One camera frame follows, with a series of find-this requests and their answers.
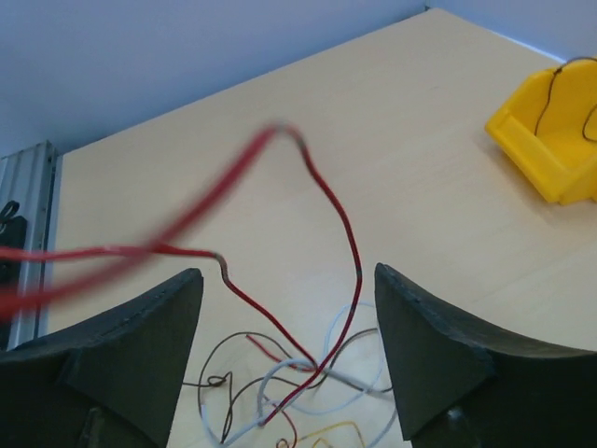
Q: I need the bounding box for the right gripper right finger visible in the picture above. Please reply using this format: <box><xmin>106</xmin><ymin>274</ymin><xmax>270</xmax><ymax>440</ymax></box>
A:
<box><xmin>375</xmin><ymin>264</ymin><xmax>596</xmax><ymax>447</ymax></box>

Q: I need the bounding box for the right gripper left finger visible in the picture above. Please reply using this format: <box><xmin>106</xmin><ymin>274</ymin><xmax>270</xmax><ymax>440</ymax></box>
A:
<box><xmin>1</xmin><ymin>269</ymin><xmax>203</xmax><ymax>447</ymax></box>

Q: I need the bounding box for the dark brown wire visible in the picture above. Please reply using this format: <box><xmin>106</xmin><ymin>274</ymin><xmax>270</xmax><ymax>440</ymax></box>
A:
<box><xmin>534</xmin><ymin>56</ymin><xmax>597</xmax><ymax>141</ymax></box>
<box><xmin>181</xmin><ymin>326</ymin><xmax>382</xmax><ymax>440</ymax></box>

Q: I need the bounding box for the yellow plastic bin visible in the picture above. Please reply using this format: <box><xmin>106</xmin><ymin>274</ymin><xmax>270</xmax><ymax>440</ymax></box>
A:
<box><xmin>485</xmin><ymin>56</ymin><xmax>596</xmax><ymax>205</ymax></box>

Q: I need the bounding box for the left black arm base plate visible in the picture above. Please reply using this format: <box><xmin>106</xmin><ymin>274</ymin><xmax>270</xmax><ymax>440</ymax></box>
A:
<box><xmin>1</xmin><ymin>200</ymin><xmax>28</xmax><ymax>287</ymax></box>

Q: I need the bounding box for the aluminium mounting rail frame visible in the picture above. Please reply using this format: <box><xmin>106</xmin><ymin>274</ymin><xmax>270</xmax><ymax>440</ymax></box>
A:
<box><xmin>1</xmin><ymin>141</ymin><xmax>62</xmax><ymax>351</ymax></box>

